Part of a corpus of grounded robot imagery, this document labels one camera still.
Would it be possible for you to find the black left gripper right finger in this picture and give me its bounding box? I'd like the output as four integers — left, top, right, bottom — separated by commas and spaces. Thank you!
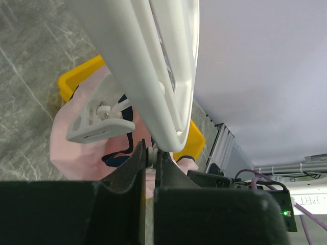
153, 151, 290, 244

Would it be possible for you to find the yellow plastic tray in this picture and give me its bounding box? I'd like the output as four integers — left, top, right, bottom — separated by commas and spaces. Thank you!
58, 55, 205, 160

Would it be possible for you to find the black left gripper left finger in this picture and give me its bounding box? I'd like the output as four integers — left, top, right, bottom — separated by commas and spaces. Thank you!
1, 141, 147, 244

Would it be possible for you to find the pink underwear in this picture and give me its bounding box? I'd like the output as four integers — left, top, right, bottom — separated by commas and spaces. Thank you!
49, 64, 199, 200

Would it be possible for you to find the white far-side hanger clip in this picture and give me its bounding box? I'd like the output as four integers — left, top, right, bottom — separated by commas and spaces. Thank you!
66, 73, 135, 143

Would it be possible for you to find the white plastic clip hanger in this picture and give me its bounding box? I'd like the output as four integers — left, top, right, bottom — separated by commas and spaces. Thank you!
67, 1, 200, 152

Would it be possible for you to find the white near-corner hanger clip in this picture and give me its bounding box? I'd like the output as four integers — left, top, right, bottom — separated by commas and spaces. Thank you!
146, 146, 159, 172

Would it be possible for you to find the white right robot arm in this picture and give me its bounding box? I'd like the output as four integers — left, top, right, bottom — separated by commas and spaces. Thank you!
187, 169, 326, 233

